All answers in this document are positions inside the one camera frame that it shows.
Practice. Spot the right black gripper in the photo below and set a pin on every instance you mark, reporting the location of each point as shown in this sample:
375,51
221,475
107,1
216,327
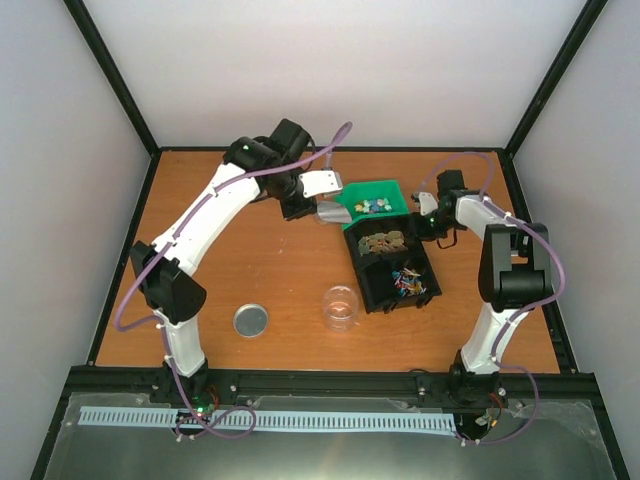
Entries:
416,233

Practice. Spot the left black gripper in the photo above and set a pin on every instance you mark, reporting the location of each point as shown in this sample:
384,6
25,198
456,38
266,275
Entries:
293,212

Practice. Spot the metal scoop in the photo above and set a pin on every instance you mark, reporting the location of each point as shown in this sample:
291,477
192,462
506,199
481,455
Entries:
328,212

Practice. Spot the green candy bin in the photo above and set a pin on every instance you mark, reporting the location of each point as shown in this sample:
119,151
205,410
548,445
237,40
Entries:
372,199

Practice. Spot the black lollipop candy bin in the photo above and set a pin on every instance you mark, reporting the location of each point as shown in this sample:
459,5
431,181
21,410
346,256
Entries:
396,280

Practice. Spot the black popsicle candy bin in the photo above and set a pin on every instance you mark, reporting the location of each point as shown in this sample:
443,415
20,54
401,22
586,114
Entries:
374,239

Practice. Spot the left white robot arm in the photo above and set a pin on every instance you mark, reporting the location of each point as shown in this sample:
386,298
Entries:
251,168

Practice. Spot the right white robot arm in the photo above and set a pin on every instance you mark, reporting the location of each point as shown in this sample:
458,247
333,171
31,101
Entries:
514,277

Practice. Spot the clear plastic jar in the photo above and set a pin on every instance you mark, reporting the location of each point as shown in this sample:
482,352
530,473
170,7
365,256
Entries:
340,307

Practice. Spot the silver jar lid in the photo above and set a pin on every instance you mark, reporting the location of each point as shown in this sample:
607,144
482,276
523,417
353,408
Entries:
250,320

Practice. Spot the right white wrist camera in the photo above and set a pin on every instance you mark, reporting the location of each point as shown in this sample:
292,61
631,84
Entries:
425,202

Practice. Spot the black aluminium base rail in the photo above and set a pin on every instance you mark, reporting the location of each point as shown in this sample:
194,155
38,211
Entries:
230,386

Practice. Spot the light blue cable duct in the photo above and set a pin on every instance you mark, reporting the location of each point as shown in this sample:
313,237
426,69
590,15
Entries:
273,421

